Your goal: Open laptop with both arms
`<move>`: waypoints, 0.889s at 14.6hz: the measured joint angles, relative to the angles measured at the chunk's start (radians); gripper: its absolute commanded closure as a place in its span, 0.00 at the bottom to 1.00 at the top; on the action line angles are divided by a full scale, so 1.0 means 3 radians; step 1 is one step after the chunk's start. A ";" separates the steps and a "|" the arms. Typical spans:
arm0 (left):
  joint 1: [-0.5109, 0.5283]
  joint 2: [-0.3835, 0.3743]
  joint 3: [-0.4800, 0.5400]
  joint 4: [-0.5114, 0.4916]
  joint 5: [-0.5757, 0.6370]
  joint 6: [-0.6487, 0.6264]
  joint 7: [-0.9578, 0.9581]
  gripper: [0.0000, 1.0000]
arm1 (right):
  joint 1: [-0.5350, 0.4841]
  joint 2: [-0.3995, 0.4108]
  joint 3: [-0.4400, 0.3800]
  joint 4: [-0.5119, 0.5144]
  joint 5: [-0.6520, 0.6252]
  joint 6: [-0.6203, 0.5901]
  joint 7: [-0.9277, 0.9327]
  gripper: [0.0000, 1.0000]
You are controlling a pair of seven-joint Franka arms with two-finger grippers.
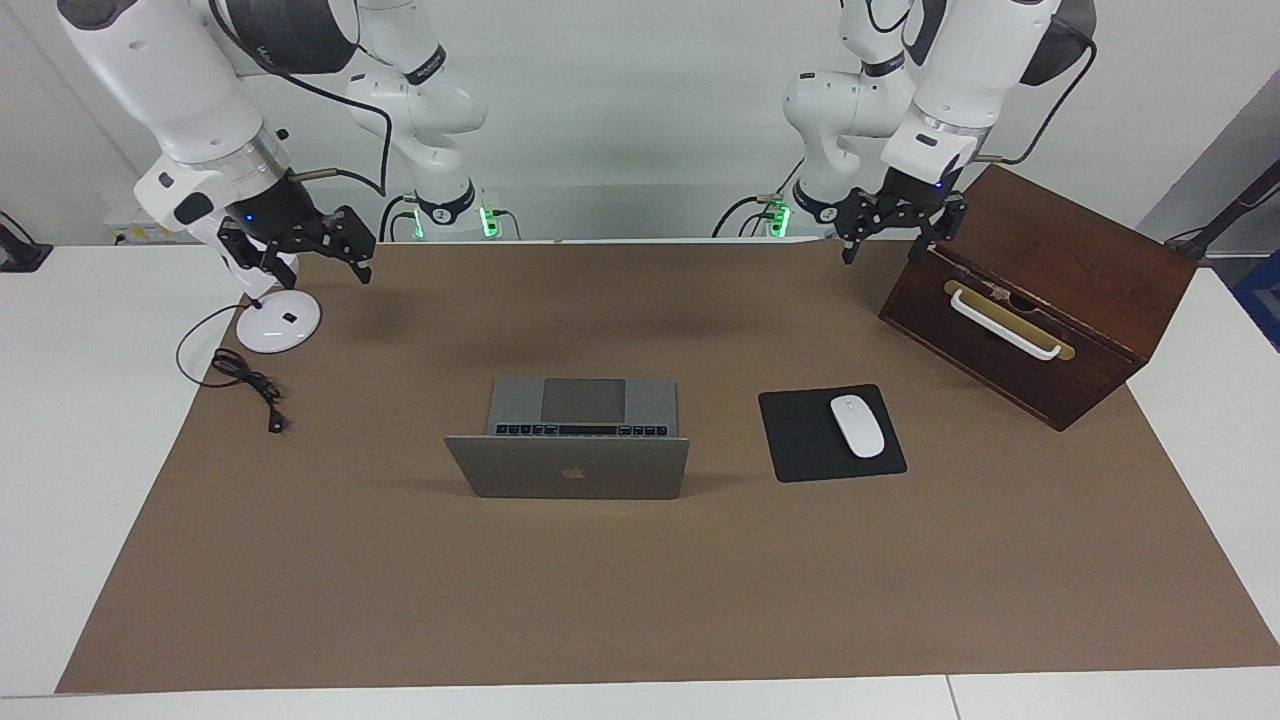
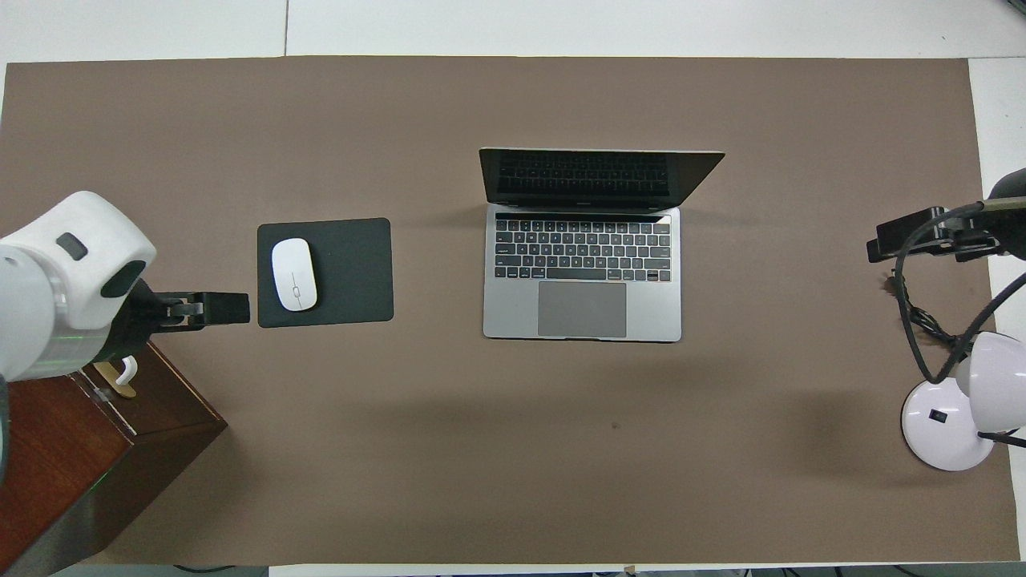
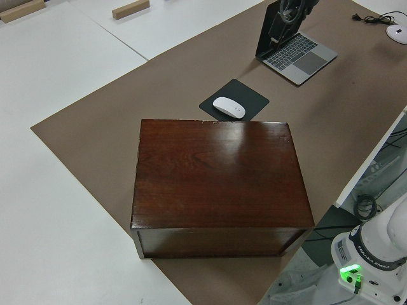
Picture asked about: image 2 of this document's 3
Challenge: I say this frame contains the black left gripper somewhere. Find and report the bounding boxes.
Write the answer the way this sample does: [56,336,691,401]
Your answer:
[99,278,252,366]

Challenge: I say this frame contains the black lamp power cable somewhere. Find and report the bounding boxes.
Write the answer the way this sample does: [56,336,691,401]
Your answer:
[882,272,1026,448]

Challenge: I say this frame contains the silver laptop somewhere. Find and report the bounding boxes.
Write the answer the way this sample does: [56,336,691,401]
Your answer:
[479,147,726,344]

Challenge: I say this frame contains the white desk lamp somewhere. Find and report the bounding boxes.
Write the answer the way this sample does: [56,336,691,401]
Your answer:
[901,331,1026,472]

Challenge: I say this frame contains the dark wooden box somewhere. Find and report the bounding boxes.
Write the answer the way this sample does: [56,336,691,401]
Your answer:
[0,341,228,574]

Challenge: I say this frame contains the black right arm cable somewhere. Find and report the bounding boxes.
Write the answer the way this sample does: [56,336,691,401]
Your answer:
[893,202,1026,385]

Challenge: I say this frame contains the white box handle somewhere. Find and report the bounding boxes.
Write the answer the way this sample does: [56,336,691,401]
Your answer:
[95,357,139,399]

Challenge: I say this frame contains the brown table mat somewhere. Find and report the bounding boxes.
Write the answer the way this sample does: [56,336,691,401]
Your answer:
[0,56,1020,566]

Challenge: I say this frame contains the black mouse pad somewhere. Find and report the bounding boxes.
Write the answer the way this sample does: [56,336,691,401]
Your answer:
[256,217,394,329]

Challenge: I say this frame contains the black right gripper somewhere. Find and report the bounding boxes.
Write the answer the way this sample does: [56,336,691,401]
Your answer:
[866,167,1026,264]

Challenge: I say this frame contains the white computer mouse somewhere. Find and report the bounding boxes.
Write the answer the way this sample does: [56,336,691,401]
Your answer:
[271,238,318,312]

